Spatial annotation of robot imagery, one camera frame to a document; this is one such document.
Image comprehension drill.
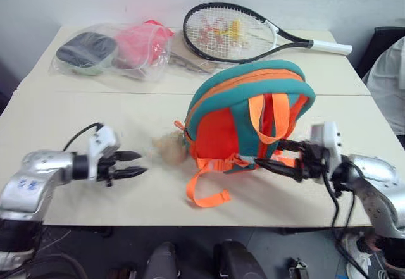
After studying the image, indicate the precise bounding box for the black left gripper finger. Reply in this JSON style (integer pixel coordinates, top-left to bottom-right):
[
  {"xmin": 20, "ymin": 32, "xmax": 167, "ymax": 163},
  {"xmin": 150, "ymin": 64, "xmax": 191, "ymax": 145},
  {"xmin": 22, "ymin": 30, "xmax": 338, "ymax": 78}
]
[
  {"xmin": 112, "ymin": 166, "xmax": 149, "ymax": 180},
  {"xmin": 114, "ymin": 151, "xmax": 144, "ymax": 163}
]

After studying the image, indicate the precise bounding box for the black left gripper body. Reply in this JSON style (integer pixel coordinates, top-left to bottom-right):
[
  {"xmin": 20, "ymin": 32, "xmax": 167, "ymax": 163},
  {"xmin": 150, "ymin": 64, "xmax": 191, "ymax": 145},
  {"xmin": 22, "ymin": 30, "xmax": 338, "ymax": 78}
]
[{"xmin": 96, "ymin": 151, "xmax": 120, "ymax": 188}]

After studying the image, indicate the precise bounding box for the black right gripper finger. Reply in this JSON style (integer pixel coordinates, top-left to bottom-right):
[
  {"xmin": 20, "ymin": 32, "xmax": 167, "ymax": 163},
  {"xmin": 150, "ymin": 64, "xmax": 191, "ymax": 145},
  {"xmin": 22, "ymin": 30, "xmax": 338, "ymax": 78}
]
[
  {"xmin": 254, "ymin": 157, "xmax": 302, "ymax": 182},
  {"xmin": 277, "ymin": 139, "xmax": 307, "ymax": 153}
]

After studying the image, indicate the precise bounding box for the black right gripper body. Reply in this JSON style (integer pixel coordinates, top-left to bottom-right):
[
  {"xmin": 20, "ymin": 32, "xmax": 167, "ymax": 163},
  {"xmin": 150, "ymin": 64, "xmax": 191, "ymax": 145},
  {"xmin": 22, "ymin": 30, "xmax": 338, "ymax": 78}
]
[{"xmin": 296, "ymin": 140, "xmax": 332, "ymax": 184}]

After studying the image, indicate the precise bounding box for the orange and teal backpack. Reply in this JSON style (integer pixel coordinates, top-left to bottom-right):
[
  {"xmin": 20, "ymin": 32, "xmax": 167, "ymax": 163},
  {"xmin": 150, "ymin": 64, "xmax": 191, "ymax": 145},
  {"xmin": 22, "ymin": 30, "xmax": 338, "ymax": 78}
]
[{"xmin": 173, "ymin": 59, "xmax": 317, "ymax": 209}]

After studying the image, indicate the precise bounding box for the clear plastic bag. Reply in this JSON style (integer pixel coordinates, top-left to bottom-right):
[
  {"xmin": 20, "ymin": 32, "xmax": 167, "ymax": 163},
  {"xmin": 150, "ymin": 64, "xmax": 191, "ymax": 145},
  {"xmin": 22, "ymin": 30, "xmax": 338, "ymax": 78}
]
[{"xmin": 48, "ymin": 22, "xmax": 174, "ymax": 84}]

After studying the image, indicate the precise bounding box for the dark rounded shape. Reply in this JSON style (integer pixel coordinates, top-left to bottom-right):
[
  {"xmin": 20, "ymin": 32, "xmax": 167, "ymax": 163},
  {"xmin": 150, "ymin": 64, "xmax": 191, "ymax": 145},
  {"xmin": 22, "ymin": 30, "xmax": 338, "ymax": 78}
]
[
  {"xmin": 146, "ymin": 241, "xmax": 182, "ymax": 279},
  {"xmin": 213, "ymin": 239, "xmax": 267, "ymax": 279}
]

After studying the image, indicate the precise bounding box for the white sneaker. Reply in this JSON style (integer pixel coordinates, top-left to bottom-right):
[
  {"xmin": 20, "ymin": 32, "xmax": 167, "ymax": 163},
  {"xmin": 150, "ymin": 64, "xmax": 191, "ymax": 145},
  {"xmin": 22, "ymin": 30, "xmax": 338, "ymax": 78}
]
[
  {"xmin": 344, "ymin": 230, "xmax": 382, "ymax": 279},
  {"xmin": 0, "ymin": 249, "xmax": 36, "ymax": 272}
]

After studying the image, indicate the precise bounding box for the black and white tennis racket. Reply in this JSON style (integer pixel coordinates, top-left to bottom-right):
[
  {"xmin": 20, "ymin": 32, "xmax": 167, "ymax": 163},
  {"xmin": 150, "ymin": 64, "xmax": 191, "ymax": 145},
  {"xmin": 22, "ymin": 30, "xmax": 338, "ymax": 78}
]
[{"xmin": 182, "ymin": 1, "xmax": 353, "ymax": 65}]

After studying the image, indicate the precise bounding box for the person in white clothes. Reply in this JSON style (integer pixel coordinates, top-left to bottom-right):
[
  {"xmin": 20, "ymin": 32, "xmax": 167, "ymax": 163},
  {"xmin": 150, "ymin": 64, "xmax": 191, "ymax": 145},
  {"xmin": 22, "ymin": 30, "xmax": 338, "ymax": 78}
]
[{"xmin": 361, "ymin": 35, "xmax": 405, "ymax": 136}]

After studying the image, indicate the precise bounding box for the brown flat wooden piece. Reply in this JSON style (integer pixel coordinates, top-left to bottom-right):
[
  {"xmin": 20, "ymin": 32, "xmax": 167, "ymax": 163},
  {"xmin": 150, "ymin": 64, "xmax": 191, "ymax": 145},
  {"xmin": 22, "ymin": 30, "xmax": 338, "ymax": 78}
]
[{"xmin": 166, "ymin": 52, "xmax": 220, "ymax": 76}]

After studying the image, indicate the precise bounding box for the pink red fabric item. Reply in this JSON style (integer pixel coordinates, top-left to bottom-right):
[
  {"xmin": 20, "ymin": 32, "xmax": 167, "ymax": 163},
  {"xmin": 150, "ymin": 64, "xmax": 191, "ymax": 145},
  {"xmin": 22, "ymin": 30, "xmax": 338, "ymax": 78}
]
[{"xmin": 113, "ymin": 19, "xmax": 175, "ymax": 71}]

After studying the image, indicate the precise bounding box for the black chair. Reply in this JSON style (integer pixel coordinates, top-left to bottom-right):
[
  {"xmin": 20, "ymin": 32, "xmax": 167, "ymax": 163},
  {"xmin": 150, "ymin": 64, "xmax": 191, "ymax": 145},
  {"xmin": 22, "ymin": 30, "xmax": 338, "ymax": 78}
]
[{"xmin": 353, "ymin": 25, "xmax": 405, "ymax": 81}]

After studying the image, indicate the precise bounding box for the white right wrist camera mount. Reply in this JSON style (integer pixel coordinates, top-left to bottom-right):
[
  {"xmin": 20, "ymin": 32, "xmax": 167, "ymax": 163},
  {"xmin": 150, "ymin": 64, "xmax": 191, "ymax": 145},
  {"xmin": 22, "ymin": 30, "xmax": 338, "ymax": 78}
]
[{"xmin": 309, "ymin": 121, "xmax": 344, "ymax": 166}]

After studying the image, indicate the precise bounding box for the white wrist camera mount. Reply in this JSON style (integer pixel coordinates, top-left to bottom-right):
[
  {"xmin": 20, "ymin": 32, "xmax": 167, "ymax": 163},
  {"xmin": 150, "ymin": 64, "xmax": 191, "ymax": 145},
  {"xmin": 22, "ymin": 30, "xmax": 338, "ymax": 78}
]
[
  {"xmin": 309, "ymin": 121, "xmax": 344, "ymax": 166},
  {"xmin": 87, "ymin": 125, "xmax": 122, "ymax": 182}
]

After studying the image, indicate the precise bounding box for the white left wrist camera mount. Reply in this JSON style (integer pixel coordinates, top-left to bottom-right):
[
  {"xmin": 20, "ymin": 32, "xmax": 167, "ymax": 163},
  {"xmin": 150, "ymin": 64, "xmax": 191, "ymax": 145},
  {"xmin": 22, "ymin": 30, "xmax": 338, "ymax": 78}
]
[{"xmin": 87, "ymin": 125, "xmax": 122, "ymax": 182}]

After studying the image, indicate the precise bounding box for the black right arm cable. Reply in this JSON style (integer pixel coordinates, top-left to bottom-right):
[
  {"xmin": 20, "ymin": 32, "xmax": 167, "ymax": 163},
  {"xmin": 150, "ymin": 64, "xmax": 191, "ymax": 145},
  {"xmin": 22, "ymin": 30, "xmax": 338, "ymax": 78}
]
[{"xmin": 321, "ymin": 161, "xmax": 370, "ymax": 279}]

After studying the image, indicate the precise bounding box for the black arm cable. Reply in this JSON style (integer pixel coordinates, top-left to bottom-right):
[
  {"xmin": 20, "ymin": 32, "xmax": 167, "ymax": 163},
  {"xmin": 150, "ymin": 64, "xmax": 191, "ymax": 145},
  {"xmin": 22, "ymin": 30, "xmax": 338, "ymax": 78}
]
[
  {"xmin": 62, "ymin": 122, "xmax": 106, "ymax": 152},
  {"xmin": 321, "ymin": 161, "xmax": 370, "ymax": 279}
]

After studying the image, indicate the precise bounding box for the beige plush keychain toy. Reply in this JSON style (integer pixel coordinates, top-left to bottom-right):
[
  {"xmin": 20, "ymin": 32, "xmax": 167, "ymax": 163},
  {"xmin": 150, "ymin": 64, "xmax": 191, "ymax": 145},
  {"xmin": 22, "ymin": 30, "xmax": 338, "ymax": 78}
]
[{"xmin": 151, "ymin": 131, "xmax": 189, "ymax": 166}]

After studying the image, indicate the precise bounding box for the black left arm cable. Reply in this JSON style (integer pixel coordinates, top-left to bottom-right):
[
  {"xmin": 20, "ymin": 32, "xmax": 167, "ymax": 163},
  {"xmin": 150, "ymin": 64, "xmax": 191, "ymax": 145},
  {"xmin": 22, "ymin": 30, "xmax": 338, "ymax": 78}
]
[{"xmin": 62, "ymin": 122, "xmax": 106, "ymax": 152}]

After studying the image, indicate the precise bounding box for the small metal bracket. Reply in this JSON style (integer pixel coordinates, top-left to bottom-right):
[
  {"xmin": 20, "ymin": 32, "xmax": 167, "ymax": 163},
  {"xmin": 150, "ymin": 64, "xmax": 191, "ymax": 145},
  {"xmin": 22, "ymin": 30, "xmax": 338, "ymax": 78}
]
[{"xmin": 288, "ymin": 257, "xmax": 310, "ymax": 279}]

